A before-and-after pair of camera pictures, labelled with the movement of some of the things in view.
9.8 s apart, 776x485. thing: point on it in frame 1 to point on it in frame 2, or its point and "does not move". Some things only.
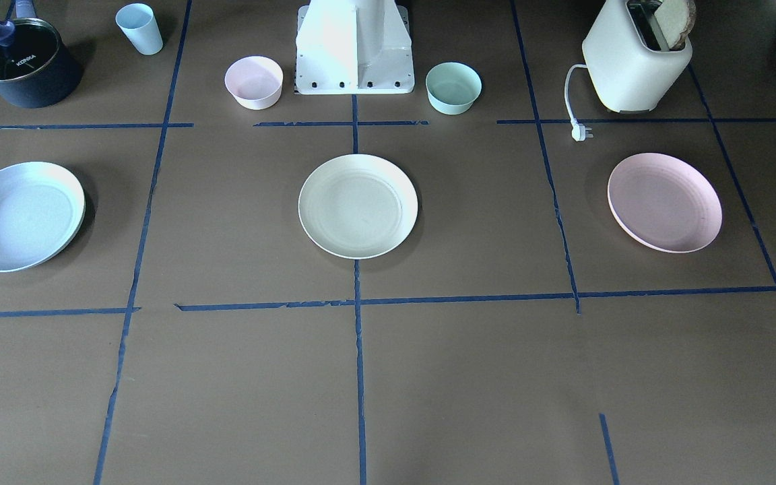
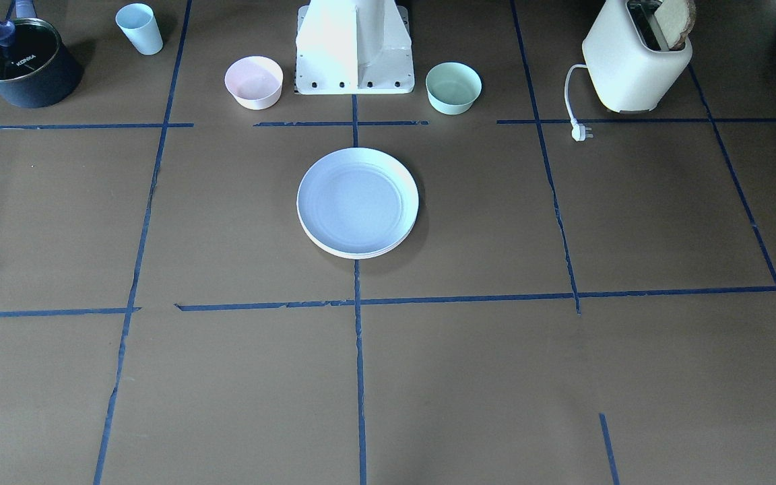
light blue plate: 19,215 to 358,200
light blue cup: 139,22 does not move
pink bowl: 254,82 does not move
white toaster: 628,58 does not move
